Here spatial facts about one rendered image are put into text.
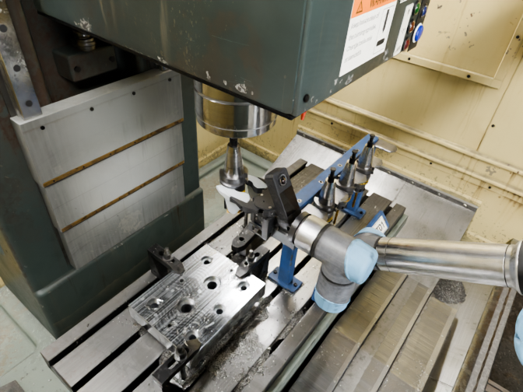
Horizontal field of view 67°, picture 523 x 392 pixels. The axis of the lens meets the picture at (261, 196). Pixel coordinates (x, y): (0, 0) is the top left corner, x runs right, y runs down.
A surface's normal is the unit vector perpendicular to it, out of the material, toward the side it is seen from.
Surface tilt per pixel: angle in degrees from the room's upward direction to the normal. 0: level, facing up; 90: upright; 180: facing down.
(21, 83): 90
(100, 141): 90
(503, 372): 0
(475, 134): 90
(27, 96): 90
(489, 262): 57
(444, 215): 24
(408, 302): 8
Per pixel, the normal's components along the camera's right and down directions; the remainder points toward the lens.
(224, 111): -0.25, 0.61
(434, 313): 0.15, -0.83
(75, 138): 0.79, 0.44
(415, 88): -0.61, 0.47
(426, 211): -0.19, -0.50
